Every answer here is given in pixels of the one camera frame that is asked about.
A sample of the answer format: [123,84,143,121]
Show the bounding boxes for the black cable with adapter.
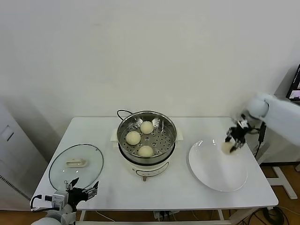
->
[254,123,267,158]

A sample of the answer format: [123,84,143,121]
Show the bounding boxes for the open black laptop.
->
[286,63,300,102]

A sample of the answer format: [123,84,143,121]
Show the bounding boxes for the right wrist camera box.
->
[234,116,249,128]

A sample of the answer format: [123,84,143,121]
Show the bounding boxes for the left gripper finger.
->
[85,180,100,200]
[64,177,80,191]

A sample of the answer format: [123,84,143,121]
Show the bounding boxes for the white table frame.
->
[60,210,235,225]

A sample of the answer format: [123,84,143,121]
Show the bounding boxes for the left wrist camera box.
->
[44,190,68,210]

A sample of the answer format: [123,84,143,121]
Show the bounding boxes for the white power strip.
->
[153,210,175,222]

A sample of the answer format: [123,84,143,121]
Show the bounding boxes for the black floor cables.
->
[248,206,285,225]

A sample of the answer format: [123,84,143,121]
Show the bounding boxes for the perforated steel steamer basket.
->
[117,111,178,165]

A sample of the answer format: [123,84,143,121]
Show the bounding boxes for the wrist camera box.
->
[234,116,249,128]
[44,190,68,210]

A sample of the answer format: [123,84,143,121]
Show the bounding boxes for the round glass pot lid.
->
[49,143,105,192]

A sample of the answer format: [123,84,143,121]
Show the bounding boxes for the white floor cabinet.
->
[0,100,50,210]

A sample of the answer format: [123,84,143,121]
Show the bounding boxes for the white side desk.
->
[256,131,300,200]

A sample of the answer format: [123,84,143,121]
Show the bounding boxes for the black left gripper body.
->
[67,187,92,207]

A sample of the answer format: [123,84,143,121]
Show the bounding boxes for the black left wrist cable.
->
[30,194,53,211]

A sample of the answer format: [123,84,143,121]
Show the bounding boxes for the round white plate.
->
[188,139,248,193]

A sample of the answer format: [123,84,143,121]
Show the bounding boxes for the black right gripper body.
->
[229,126,247,143]

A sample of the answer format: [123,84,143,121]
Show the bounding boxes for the black cooker power cord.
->
[117,109,135,120]

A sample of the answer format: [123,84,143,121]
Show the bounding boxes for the white steamed baozi bun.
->
[221,142,236,155]
[137,145,154,158]
[140,121,155,135]
[126,131,142,145]

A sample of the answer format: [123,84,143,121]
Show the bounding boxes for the cream electric cooker pot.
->
[110,126,185,182]

